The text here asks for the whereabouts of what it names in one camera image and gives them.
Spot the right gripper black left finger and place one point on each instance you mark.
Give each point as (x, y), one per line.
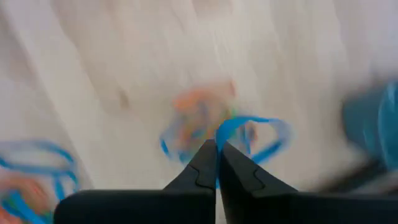
(155, 207)

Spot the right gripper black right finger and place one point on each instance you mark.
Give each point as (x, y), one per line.
(280, 208)

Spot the dark teal plastic basket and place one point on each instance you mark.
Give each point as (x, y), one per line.
(367, 124)

